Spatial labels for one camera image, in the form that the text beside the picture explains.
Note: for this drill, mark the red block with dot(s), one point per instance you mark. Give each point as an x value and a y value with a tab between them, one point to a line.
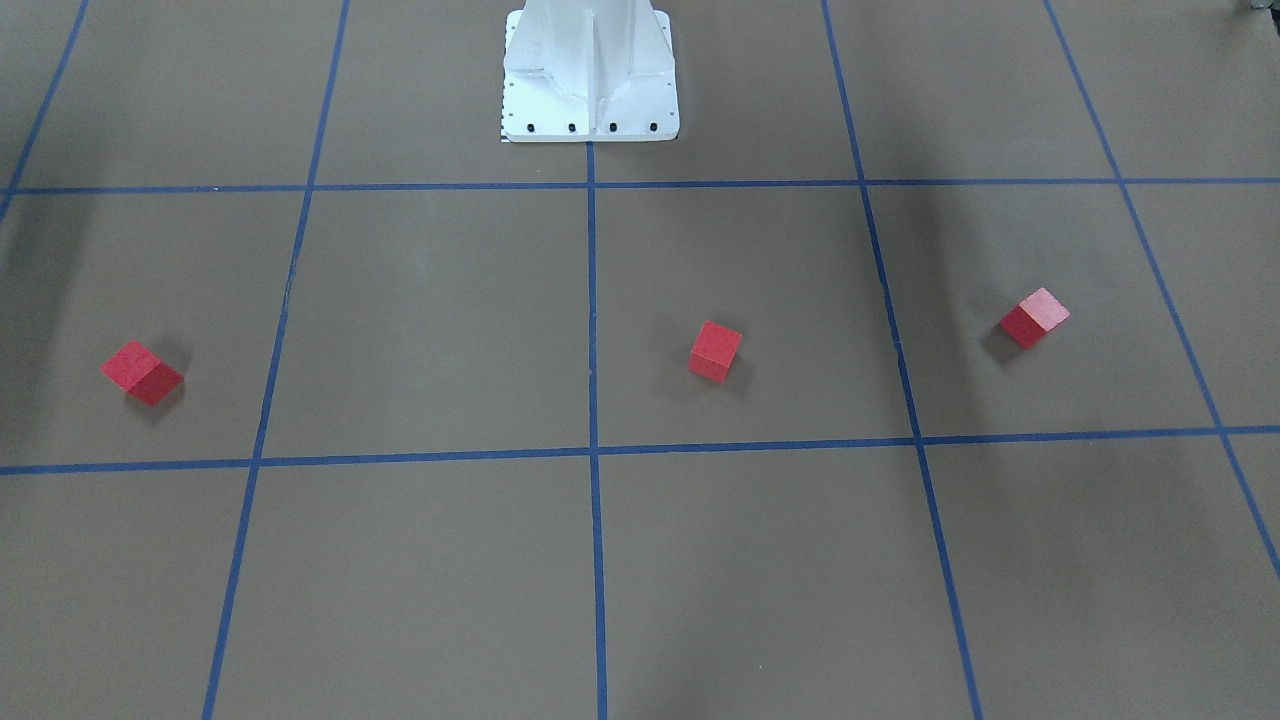
141	374
714	350
1033	318

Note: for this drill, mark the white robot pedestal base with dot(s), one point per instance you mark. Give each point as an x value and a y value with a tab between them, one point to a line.
589	71

